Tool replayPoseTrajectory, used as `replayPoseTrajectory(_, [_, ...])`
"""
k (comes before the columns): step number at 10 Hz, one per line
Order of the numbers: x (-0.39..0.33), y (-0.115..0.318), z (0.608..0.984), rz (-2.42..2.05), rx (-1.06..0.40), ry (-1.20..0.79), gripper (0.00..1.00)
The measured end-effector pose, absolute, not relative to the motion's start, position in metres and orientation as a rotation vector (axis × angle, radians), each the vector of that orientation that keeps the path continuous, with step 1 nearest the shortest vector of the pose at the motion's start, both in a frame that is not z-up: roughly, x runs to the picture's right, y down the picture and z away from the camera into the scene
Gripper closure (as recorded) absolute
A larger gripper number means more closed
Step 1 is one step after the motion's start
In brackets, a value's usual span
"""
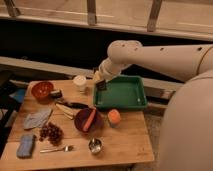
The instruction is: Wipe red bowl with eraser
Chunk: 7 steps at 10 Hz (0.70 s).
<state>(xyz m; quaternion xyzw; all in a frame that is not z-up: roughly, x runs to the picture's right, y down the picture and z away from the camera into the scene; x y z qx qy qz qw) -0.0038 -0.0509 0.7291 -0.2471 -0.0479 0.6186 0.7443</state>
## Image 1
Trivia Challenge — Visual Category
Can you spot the red bowl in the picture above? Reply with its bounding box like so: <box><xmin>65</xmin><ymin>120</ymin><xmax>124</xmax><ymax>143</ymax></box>
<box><xmin>31</xmin><ymin>81</ymin><xmax>54</xmax><ymax>101</ymax></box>

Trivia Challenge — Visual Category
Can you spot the black eraser block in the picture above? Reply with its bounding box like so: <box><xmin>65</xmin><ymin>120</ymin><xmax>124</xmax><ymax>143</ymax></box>
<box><xmin>96</xmin><ymin>80</ymin><xmax>107</xmax><ymax>91</ymax></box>

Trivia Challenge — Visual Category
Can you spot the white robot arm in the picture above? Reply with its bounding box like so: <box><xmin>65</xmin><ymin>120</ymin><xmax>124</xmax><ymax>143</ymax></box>
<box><xmin>95</xmin><ymin>40</ymin><xmax>213</xmax><ymax>171</ymax></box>

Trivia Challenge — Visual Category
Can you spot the purple bowl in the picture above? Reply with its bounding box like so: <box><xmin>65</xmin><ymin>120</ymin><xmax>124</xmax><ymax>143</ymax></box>
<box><xmin>74</xmin><ymin>108</ymin><xmax>104</xmax><ymax>133</ymax></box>

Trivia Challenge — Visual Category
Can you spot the white cup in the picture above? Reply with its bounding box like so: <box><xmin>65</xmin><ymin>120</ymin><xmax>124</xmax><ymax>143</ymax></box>
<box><xmin>73</xmin><ymin>75</ymin><xmax>87</xmax><ymax>93</ymax></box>

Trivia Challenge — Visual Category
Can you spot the green plastic tray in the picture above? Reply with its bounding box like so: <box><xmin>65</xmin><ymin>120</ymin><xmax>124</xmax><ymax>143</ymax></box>
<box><xmin>93</xmin><ymin>75</ymin><xmax>147</xmax><ymax>110</ymax></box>

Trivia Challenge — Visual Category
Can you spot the orange carrot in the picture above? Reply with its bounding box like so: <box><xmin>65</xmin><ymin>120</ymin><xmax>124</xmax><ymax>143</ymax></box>
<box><xmin>83</xmin><ymin>108</ymin><xmax>96</xmax><ymax>132</ymax></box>

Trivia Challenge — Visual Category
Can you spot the orange fruit cup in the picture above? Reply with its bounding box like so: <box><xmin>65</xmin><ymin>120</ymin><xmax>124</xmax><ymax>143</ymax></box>
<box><xmin>107</xmin><ymin>109</ymin><xmax>121</xmax><ymax>127</ymax></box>

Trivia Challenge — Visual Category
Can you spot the banana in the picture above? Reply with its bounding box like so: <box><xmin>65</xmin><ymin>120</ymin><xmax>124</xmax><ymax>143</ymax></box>
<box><xmin>56</xmin><ymin>103</ymin><xmax>74</xmax><ymax>120</ymax></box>

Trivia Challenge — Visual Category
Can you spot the wooden table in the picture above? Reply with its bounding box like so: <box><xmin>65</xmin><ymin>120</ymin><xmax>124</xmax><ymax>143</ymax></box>
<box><xmin>0</xmin><ymin>79</ymin><xmax>155</xmax><ymax>171</ymax></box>

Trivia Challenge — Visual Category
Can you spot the small metal cup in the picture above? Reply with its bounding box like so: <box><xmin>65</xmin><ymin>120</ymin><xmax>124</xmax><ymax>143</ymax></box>
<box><xmin>88</xmin><ymin>138</ymin><xmax>103</xmax><ymax>155</ymax></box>

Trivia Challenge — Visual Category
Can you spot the bunch of red grapes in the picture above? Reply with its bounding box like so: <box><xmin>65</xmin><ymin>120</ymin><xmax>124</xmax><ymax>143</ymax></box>
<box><xmin>39</xmin><ymin>122</ymin><xmax>63</xmax><ymax>146</ymax></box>

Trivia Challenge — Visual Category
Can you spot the grey cloth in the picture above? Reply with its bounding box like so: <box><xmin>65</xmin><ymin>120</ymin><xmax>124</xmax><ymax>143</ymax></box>
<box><xmin>23</xmin><ymin>108</ymin><xmax>52</xmax><ymax>130</ymax></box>

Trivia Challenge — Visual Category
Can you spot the metal spoon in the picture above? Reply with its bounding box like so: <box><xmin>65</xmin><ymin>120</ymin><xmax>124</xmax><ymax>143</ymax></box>
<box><xmin>40</xmin><ymin>145</ymin><xmax>74</xmax><ymax>153</ymax></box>

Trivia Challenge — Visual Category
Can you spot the blue sponge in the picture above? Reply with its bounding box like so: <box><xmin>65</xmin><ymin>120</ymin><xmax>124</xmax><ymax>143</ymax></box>
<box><xmin>16</xmin><ymin>134</ymin><xmax>36</xmax><ymax>158</ymax></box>

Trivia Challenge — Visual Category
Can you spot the black handled knife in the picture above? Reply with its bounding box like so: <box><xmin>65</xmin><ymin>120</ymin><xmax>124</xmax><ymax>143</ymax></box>
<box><xmin>56</xmin><ymin>102</ymin><xmax>89</xmax><ymax>109</ymax></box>

